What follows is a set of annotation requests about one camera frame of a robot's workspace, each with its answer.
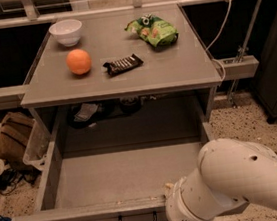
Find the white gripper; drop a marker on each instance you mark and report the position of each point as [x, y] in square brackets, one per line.
[183, 211]

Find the grey top drawer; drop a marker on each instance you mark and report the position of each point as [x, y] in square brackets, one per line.
[118, 169]

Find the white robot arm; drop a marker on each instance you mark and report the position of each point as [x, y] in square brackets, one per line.
[230, 175]

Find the dark items in drawer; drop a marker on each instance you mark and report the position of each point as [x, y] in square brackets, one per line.
[86, 114]

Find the grey drawer cabinet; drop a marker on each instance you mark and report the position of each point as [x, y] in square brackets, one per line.
[177, 75]

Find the clear plastic bin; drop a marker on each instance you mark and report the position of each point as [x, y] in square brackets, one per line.
[36, 149]

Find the black chocolate bar wrapper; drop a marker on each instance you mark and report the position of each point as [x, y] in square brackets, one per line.
[122, 65]

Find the brown backpack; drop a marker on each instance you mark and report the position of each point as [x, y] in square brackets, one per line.
[14, 135]

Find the orange fruit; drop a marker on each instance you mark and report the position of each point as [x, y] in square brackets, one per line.
[78, 61]

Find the green chip bag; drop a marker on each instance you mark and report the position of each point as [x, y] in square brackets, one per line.
[153, 30]

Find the white bowl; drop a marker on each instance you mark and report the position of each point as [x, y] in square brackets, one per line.
[66, 32]

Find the metal diagonal pole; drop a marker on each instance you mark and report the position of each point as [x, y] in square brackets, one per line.
[241, 53]

